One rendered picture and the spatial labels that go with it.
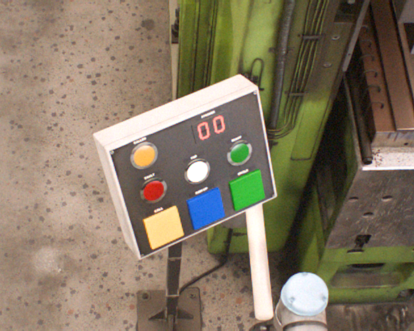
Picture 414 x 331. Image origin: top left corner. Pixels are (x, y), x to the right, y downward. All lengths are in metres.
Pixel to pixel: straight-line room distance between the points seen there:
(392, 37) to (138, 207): 0.80
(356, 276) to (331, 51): 0.98
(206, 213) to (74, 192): 1.23
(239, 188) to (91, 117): 1.40
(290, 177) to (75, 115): 1.01
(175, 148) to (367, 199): 0.63
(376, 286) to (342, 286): 0.11
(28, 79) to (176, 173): 1.59
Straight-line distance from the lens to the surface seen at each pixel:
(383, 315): 2.85
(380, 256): 2.48
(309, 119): 2.15
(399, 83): 2.05
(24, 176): 3.00
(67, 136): 3.07
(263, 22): 1.81
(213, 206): 1.77
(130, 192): 1.68
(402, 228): 2.32
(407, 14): 1.64
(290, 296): 1.41
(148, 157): 1.66
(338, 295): 2.74
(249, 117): 1.73
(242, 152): 1.75
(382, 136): 1.99
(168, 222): 1.74
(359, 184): 2.05
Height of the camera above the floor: 2.58
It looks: 59 degrees down
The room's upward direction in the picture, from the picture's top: 6 degrees clockwise
